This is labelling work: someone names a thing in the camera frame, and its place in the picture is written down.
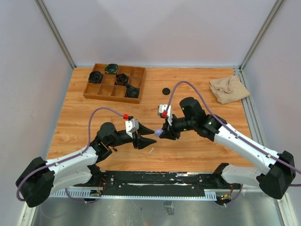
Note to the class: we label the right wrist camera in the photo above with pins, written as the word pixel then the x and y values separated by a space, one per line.
pixel 164 109

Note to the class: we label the black rolled sock left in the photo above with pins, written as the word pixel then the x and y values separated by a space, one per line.
pixel 95 77

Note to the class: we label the beige cloth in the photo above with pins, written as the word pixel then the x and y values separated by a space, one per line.
pixel 228 90

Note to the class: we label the aluminium frame post left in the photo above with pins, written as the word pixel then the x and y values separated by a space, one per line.
pixel 56 34

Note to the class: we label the aluminium frame post right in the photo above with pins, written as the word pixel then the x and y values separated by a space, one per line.
pixel 262 31

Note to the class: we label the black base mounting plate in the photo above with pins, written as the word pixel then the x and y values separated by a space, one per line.
pixel 148 184

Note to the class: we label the aluminium frame post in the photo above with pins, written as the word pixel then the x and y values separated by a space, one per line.
pixel 262 31
pixel 56 34

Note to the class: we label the purple earbud charging case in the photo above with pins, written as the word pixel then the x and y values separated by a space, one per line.
pixel 158 132

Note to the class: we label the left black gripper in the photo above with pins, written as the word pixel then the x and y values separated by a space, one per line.
pixel 139 141

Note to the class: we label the black round charging case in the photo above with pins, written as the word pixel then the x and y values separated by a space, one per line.
pixel 166 91

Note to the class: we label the wooden compartment tray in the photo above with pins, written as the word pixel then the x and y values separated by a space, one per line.
pixel 113 82

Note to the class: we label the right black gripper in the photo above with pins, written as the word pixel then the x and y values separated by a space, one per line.
pixel 167 129

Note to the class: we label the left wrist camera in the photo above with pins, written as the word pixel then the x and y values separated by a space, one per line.
pixel 131 126

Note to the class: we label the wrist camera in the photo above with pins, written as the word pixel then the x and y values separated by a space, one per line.
pixel 164 109
pixel 131 126

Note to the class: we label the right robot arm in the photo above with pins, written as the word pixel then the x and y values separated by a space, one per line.
pixel 272 171

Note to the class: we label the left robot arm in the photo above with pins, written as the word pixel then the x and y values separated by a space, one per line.
pixel 41 178

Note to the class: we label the green yellow rolled sock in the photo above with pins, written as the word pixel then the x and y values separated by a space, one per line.
pixel 111 68

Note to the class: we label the dark green rolled sock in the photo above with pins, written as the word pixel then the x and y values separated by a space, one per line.
pixel 131 91

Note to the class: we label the black orange rolled sock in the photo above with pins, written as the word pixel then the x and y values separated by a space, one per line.
pixel 121 79

